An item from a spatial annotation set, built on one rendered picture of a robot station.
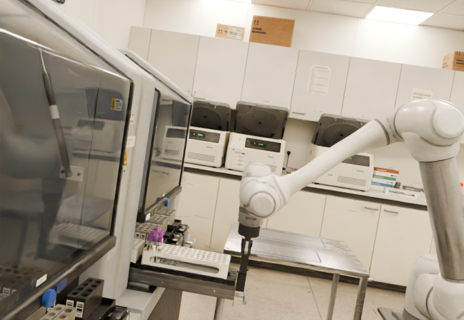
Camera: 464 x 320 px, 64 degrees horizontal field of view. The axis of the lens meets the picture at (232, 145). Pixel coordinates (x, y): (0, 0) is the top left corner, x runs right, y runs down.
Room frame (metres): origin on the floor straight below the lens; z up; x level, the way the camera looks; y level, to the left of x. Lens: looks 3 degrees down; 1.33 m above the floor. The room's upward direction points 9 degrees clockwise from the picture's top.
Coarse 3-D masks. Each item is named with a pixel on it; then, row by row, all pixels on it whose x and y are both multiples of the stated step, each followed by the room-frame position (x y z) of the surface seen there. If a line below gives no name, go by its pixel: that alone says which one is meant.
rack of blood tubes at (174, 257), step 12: (144, 252) 1.25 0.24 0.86; (156, 252) 1.24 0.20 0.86; (168, 252) 1.26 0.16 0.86; (180, 252) 1.28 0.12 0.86; (192, 252) 1.30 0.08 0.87; (204, 252) 1.33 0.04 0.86; (156, 264) 1.24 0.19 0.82; (168, 264) 1.26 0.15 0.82; (180, 264) 1.32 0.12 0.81; (192, 264) 1.33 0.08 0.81; (204, 264) 1.23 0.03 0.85; (216, 264) 1.23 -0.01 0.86; (228, 264) 1.24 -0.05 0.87; (216, 276) 1.23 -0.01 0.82
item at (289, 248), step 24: (240, 240) 1.68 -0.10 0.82; (264, 240) 1.74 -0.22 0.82; (288, 240) 1.80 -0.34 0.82; (312, 240) 1.86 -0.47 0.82; (336, 240) 1.93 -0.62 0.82; (288, 264) 1.51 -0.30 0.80; (312, 264) 1.50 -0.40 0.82; (336, 264) 1.55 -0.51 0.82; (360, 264) 1.59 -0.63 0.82; (336, 288) 1.91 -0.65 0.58; (360, 288) 1.49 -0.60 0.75; (216, 312) 1.53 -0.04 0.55; (360, 312) 1.49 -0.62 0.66
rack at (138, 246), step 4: (136, 240) 1.35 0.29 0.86; (140, 240) 1.35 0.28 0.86; (136, 244) 1.31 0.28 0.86; (140, 244) 1.30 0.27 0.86; (144, 244) 1.34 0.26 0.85; (136, 248) 1.25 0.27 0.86; (140, 248) 1.29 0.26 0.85; (132, 252) 1.25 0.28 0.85; (136, 252) 1.25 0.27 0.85; (140, 252) 1.30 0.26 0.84; (132, 256) 1.25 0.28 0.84; (136, 256) 1.26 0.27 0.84; (132, 260) 1.25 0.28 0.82; (136, 260) 1.26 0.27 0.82
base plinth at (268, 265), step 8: (232, 256) 3.62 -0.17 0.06; (248, 264) 3.61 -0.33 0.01; (256, 264) 3.60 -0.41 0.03; (264, 264) 3.60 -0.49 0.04; (272, 264) 3.59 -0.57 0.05; (288, 272) 3.58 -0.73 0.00; (296, 272) 3.58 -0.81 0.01; (304, 272) 3.57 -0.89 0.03; (312, 272) 3.57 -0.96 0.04; (320, 272) 3.56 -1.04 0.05; (328, 272) 3.56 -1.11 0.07; (344, 280) 3.55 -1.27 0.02; (352, 280) 3.55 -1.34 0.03; (384, 288) 3.53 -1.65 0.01; (392, 288) 3.52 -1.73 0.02; (400, 288) 3.52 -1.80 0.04
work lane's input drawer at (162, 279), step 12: (132, 264) 1.24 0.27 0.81; (132, 276) 1.23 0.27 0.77; (144, 276) 1.23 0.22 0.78; (156, 276) 1.23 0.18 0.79; (168, 276) 1.22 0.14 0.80; (180, 276) 1.22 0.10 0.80; (192, 276) 1.23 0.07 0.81; (204, 276) 1.23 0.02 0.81; (228, 276) 1.25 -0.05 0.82; (168, 288) 1.22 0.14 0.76; (180, 288) 1.22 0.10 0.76; (192, 288) 1.22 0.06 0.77; (204, 288) 1.22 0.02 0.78; (216, 288) 1.22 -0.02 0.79; (228, 288) 1.21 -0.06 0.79
